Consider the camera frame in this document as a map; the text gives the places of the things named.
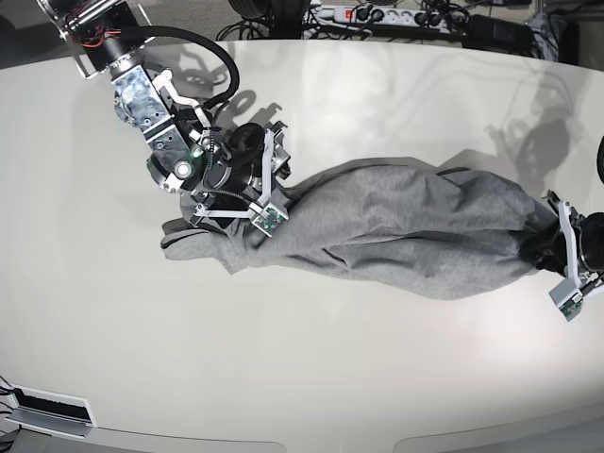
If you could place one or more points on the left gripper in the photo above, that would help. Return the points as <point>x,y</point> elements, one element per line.
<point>589,242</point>

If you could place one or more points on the white power strip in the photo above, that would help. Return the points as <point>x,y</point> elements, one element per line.
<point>368,15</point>

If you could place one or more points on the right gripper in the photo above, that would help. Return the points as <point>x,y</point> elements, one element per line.
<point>237,161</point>

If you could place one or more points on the black power adapter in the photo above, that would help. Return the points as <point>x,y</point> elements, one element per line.
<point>488,33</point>

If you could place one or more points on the grey t-shirt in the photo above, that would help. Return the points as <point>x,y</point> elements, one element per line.
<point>443,235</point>

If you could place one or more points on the grey cable tray slot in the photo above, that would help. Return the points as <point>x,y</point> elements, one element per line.
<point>51,413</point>

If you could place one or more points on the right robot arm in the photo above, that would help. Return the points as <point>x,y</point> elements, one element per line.
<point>189,153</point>

